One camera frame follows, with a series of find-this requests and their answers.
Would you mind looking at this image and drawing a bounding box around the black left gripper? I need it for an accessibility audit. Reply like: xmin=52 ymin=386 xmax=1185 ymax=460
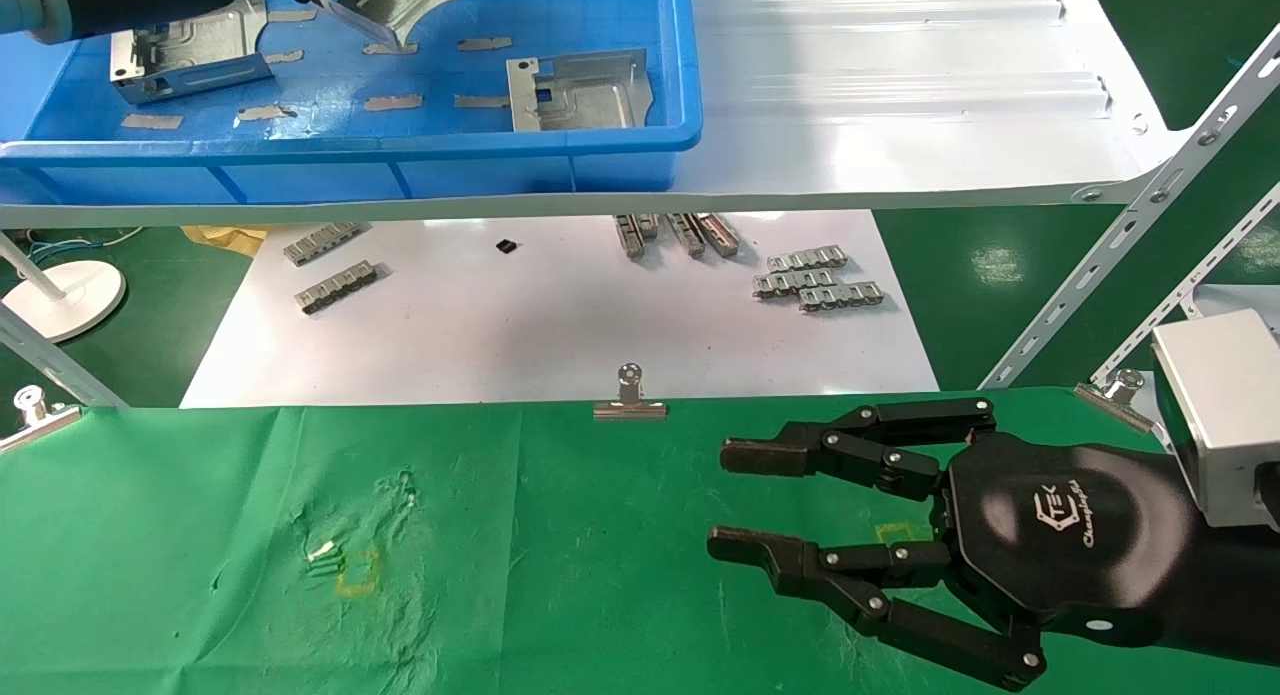
xmin=45 ymin=0 xmax=351 ymax=43

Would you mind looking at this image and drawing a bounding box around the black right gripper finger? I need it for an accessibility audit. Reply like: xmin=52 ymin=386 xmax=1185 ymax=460
xmin=720 ymin=397 xmax=998 ymax=504
xmin=707 ymin=525 xmax=1049 ymax=692

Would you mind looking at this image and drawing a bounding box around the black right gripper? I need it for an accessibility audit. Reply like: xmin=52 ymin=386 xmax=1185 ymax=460
xmin=936 ymin=439 xmax=1202 ymax=649

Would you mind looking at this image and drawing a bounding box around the stamped sheet metal bracket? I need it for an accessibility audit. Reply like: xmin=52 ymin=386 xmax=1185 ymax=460
xmin=315 ymin=0 xmax=487 ymax=55
xmin=506 ymin=50 xmax=656 ymax=134
xmin=110 ymin=0 xmax=274 ymax=107

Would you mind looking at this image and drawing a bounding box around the silver binder clip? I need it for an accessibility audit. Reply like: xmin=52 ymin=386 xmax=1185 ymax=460
xmin=1073 ymin=369 xmax=1157 ymax=435
xmin=593 ymin=363 xmax=669 ymax=422
xmin=0 ymin=384 xmax=84 ymax=455

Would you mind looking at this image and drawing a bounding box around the blue plastic bin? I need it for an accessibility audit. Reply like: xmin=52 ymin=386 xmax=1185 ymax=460
xmin=0 ymin=0 xmax=703 ymax=209

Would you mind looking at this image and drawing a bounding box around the white floor sheet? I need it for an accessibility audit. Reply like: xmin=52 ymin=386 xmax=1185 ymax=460
xmin=180 ymin=210 xmax=941 ymax=409

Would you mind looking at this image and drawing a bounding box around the yellow crumpled cloth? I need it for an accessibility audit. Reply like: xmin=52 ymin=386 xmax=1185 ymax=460
xmin=180 ymin=225 xmax=270 ymax=260

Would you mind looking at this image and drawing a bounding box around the green cloth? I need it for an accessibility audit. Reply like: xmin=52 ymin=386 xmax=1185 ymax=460
xmin=0 ymin=385 xmax=1280 ymax=695

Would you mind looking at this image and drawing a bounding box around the white slotted angle strut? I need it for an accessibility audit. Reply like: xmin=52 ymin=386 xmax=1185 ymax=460
xmin=980 ymin=20 xmax=1280 ymax=391
xmin=1090 ymin=180 xmax=1280 ymax=386
xmin=0 ymin=303 xmax=130 ymax=409

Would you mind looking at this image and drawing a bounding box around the white flat board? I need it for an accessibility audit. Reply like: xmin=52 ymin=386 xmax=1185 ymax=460
xmin=1190 ymin=284 xmax=1280 ymax=336

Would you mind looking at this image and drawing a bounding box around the white metal shelf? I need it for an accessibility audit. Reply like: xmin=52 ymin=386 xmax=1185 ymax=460
xmin=0 ymin=0 xmax=1191 ymax=230

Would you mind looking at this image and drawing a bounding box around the white round stand base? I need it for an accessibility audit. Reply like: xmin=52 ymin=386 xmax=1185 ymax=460
xmin=0 ymin=233 xmax=128 ymax=343

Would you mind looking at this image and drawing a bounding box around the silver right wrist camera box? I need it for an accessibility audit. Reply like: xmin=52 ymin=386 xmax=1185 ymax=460
xmin=1150 ymin=309 xmax=1280 ymax=532

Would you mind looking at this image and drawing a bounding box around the thin white cable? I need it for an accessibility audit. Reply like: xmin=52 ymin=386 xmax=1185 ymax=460
xmin=22 ymin=227 xmax=146 ymax=261

